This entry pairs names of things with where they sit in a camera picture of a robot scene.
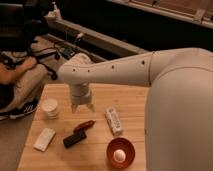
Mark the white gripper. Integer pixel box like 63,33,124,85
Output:
69,83,95,113

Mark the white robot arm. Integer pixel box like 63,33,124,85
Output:
58,48,213,171

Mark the white flat eraser pad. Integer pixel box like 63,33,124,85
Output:
33,128,56,152

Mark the red marker pen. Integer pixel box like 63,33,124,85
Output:
73,120,95,133

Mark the white paper cup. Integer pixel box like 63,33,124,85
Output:
41,98,58,118

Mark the black striped sneaker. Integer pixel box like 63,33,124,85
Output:
9,99,38,119

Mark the blue device on floor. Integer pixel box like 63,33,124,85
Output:
61,48,75,59

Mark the seated person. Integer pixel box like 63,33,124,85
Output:
0,57,47,115

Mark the red bowl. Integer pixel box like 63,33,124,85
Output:
106,138,135,169

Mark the white egg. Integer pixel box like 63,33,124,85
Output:
113,149,126,163

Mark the white spray bottle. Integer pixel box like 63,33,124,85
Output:
47,2,62,20

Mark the black office chair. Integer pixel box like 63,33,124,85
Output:
0,0,62,81

